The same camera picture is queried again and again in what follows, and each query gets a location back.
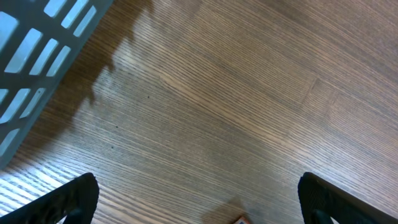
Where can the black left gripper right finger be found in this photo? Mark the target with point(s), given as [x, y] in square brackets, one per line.
[323, 202]

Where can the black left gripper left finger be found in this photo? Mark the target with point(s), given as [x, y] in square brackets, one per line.
[74, 202]

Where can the red small snack pack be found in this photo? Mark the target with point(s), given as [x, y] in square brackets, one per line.
[242, 220]

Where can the black mesh basket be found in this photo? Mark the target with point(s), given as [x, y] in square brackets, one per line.
[39, 42]

